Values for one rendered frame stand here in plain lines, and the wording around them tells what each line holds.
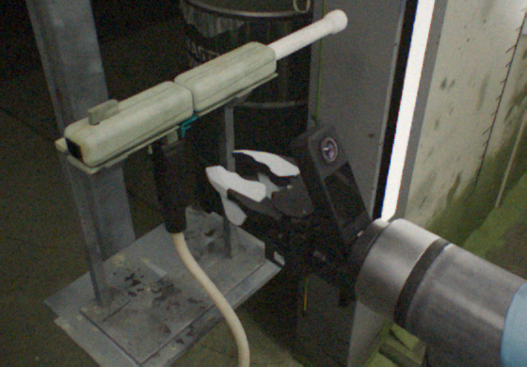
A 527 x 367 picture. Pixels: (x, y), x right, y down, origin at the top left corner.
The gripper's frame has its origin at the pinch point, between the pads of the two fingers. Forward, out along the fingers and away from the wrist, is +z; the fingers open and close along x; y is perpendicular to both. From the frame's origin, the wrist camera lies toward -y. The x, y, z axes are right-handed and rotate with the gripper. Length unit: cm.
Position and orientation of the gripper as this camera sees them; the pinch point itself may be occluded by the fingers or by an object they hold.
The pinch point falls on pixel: (228, 160)
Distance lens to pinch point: 64.3
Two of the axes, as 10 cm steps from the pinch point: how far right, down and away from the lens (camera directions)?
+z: -7.5, -4.0, 5.3
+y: 0.0, 8.0, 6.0
